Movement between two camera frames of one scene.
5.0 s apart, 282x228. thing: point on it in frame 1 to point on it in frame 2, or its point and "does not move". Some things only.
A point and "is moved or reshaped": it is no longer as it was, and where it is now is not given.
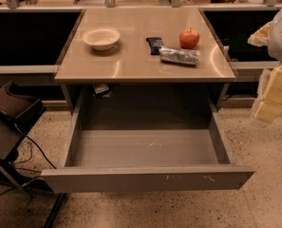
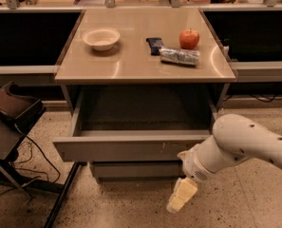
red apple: [189, 39] does not move
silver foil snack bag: [178, 55] does not move
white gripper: [281, 37] to [194, 167]
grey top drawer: [145, 145] is moved or reshaped
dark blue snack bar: [155, 44] does not move
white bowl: [101, 38] does not move
